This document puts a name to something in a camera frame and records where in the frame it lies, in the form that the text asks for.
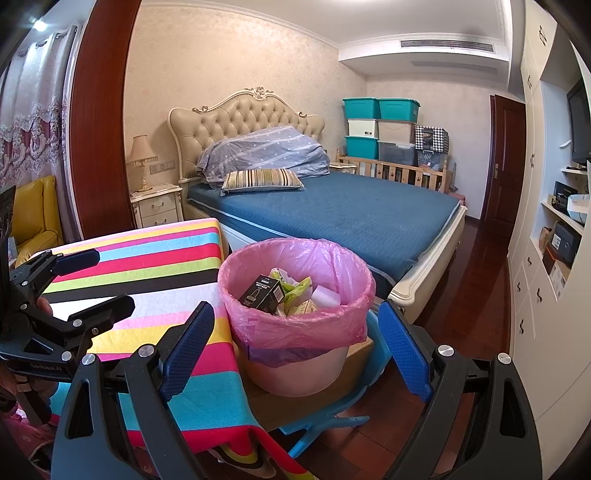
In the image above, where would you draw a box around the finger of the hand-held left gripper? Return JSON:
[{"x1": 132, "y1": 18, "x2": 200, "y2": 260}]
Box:
[
  {"x1": 10, "y1": 248, "x2": 102, "y2": 297},
  {"x1": 18, "y1": 295, "x2": 136, "y2": 357}
]

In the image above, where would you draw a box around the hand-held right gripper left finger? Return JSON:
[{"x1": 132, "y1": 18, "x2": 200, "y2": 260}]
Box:
[{"x1": 52, "y1": 300, "x2": 217, "y2": 480}]

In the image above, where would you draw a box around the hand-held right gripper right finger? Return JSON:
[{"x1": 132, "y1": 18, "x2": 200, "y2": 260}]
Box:
[{"x1": 377, "y1": 299, "x2": 544, "y2": 480}]

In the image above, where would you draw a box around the small black box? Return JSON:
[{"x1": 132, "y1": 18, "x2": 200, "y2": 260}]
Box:
[{"x1": 238, "y1": 275, "x2": 286, "y2": 316}]

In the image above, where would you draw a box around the curved white foam piece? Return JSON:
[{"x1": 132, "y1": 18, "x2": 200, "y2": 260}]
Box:
[{"x1": 310, "y1": 285, "x2": 343, "y2": 308}]

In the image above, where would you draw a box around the bin with pink liner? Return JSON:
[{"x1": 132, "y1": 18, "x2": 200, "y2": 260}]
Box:
[{"x1": 217, "y1": 237, "x2": 376, "y2": 398}]

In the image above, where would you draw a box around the beige drink carton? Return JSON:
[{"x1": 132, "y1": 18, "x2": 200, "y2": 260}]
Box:
[{"x1": 286, "y1": 298, "x2": 320, "y2": 318}]

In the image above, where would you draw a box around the green plastic wrapper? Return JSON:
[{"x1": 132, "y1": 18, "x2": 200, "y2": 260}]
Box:
[{"x1": 270, "y1": 267, "x2": 313, "y2": 315}]

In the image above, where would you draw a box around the person's left hand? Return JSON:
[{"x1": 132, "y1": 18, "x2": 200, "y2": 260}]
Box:
[{"x1": 0, "y1": 296, "x2": 55, "y2": 403}]

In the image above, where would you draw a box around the yellow leather armchair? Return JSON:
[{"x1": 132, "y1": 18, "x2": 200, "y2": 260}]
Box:
[{"x1": 8, "y1": 175, "x2": 66, "y2": 267}]

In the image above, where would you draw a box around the striped colourful tablecloth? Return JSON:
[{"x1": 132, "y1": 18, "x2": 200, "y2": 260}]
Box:
[{"x1": 8, "y1": 219, "x2": 298, "y2": 480}]

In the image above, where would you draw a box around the blue plastic stool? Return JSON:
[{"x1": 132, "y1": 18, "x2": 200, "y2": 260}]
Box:
[{"x1": 276, "y1": 308, "x2": 394, "y2": 449}]

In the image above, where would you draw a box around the cream nightstand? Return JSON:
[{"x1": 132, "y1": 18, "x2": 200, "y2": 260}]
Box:
[{"x1": 130, "y1": 183, "x2": 184, "y2": 229}]

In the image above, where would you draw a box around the pink patterned clothing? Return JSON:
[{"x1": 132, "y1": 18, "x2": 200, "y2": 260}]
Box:
[{"x1": 0, "y1": 401, "x2": 52, "y2": 480}]

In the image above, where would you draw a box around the cream table lamp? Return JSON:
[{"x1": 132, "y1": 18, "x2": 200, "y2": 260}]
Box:
[{"x1": 126, "y1": 135, "x2": 154, "y2": 193}]

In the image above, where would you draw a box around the lace curtain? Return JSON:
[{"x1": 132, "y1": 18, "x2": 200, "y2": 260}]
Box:
[{"x1": 0, "y1": 24, "x2": 78, "y2": 241}]

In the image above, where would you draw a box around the bed with blue sheet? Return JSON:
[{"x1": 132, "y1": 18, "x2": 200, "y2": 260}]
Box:
[{"x1": 184, "y1": 172, "x2": 468, "y2": 320}]

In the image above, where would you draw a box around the cream built-in wardrobe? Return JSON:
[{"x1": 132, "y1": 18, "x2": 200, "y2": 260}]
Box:
[{"x1": 507, "y1": 0, "x2": 591, "y2": 441}]

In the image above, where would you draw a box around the flat cardboard box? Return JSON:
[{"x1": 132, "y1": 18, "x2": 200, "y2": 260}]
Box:
[{"x1": 549, "y1": 260, "x2": 573, "y2": 288}]

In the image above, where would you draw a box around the striped pillow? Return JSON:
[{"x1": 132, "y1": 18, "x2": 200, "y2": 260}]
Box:
[{"x1": 221, "y1": 168, "x2": 305, "y2": 195}]

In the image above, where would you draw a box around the dark bag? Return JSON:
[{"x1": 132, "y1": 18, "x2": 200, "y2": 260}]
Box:
[{"x1": 416, "y1": 151, "x2": 448, "y2": 169}]

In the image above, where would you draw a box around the dark safe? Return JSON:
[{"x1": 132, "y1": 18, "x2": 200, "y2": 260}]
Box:
[{"x1": 551, "y1": 221, "x2": 583, "y2": 265}]

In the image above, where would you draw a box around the beige tufted headboard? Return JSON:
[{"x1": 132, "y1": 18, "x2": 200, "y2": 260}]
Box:
[{"x1": 167, "y1": 86, "x2": 327, "y2": 186}]

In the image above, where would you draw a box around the clear grey storage box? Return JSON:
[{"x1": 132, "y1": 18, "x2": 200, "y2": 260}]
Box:
[{"x1": 377, "y1": 141, "x2": 417, "y2": 166}]

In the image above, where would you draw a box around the teal plastic storage box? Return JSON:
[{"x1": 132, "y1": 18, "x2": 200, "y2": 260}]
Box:
[
  {"x1": 378, "y1": 97, "x2": 422, "y2": 122},
  {"x1": 345, "y1": 135, "x2": 380, "y2": 159},
  {"x1": 342, "y1": 96, "x2": 382, "y2": 120}
]

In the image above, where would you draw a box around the grey folded duvet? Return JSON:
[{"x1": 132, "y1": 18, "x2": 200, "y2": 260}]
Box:
[{"x1": 196, "y1": 125, "x2": 332, "y2": 188}]

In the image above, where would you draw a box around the dark wooden door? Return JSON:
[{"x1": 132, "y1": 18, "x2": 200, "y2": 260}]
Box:
[{"x1": 479, "y1": 94, "x2": 527, "y2": 228}]

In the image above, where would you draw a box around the black white checked bag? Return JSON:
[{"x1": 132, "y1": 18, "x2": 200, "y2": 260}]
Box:
[{"x1": 414, "y1": 125, "x2": 450, "y2": 153}]

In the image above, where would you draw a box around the beige plastic storage box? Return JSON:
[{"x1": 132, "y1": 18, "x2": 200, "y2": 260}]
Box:
[{"x1": 377, "y1": 119, "x2": 417, "y2": 144}]

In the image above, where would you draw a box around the black shelf box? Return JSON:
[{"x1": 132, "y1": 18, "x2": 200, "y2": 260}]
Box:
[{"x1": 553, "y1": 181, "x2": 578, "y2": 214}]

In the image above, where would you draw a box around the white shelf box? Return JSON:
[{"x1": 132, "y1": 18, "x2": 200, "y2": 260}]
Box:
[{"x1": 566, "y1": 193, "x2": 591, "y2": 223}]

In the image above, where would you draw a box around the white plastic storage box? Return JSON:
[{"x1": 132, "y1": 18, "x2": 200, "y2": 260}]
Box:
[{"x1": 346, "y1": 118, "x2": 380, "y2": 138}]

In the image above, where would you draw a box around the black television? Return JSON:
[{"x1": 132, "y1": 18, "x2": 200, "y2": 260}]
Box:
[{"x1": 566, "y1": 78, "x2": 591, "y2": 165}]

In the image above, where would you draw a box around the ceiling air vent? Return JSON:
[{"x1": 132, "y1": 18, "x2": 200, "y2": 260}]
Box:
[{"x1": 399, "y1": 39, "x2": 496, "y2": 53}]

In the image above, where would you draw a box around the reddish wooden wall panel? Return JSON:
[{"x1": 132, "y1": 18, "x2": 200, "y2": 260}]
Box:
[{"x1": 68, "y1": 0, "x2": 142, "y2": 244}]

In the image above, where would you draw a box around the wooden crib rail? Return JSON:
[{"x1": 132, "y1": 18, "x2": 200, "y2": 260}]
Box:
[{"x1": 335, "y1": 154, "x2": 454, "y2": 195}]

